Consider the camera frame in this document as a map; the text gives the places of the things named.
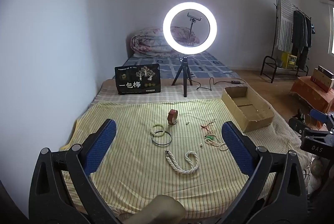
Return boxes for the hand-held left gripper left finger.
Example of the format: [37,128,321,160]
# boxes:
[29,118,123,224]

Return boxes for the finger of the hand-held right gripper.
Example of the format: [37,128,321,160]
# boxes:
[288,109,307,134]
[309,109,331,124]

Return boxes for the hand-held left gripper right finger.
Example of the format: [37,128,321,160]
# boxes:
[216,121,308,224]

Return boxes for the bead necklace with green pendant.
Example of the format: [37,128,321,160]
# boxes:
[204,134,228,152]

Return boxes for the red cord pendant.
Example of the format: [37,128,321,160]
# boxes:
[200,122,216,136]

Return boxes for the cardboard box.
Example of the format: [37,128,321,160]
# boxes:
[221,86,275,133]

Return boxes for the black bangle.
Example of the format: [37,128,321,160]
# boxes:
[151,130,173,147]

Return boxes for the pale green bead bracelet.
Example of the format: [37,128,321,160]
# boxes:
[150,123,165,135]

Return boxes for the twisted pearl necklace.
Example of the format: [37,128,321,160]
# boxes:
[164,150,200,175]

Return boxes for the red leather strap watch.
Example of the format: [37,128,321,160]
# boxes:
[167,109,179,126]

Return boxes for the yellow striped cloth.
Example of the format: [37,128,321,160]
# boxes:
[59,98,277,215]

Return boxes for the stacked cardboard boxes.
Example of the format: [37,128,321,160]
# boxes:
[310,65,334,93]

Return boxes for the yellow box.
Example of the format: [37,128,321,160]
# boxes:
[280,52,298,69]

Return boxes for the black clothes rack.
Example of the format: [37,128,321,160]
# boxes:
[260,0,314,83]

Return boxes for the beige checked bed sheet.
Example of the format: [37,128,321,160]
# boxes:
[92,79,312,204]

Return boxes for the black snack bag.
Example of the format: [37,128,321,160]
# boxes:
[114,63,162,96]

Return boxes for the dark hanging clothes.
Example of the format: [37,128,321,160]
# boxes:
[291,10,313,71]

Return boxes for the beige blurred object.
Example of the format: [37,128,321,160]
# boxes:
[122,194,186,224]

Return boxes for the black tripod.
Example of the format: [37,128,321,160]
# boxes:
[171,56,194,98]

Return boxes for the striped towel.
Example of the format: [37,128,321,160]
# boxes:
[276,0,295,53]

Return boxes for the rolled floral quilt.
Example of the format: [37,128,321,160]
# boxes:
[130,26,202,58]

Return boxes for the phone holder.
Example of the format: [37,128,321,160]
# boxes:
[186,12,203,46]

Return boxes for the black ring light cable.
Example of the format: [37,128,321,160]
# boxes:
[196,77,248,91]

